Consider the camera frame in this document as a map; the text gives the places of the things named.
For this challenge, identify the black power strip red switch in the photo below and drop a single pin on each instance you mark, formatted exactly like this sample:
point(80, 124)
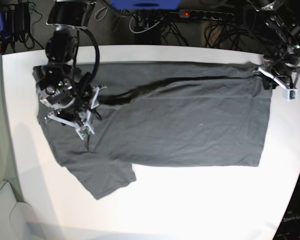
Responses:
point(205, 15)

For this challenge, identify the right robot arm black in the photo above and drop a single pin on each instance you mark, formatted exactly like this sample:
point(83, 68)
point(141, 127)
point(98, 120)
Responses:
point(69, 18)

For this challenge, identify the blue box overhead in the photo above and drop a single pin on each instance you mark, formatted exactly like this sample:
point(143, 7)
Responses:
point(145, 4)

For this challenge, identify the grey bin at left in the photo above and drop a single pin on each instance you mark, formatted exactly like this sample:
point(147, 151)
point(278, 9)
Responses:
point(18, 220)

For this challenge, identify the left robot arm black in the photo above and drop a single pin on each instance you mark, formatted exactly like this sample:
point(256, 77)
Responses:
point(285, 60)

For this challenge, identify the dark grey t-shirt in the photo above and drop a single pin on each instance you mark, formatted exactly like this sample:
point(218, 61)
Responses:
point(164, 114)

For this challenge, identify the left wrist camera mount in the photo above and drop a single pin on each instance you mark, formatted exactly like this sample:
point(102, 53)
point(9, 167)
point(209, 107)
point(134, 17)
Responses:
point(271, 80)

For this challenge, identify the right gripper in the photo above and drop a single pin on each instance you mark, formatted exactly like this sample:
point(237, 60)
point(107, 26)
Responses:
point(71, 114)

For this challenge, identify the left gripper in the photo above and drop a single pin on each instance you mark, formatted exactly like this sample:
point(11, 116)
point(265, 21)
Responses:
point(283, 70)

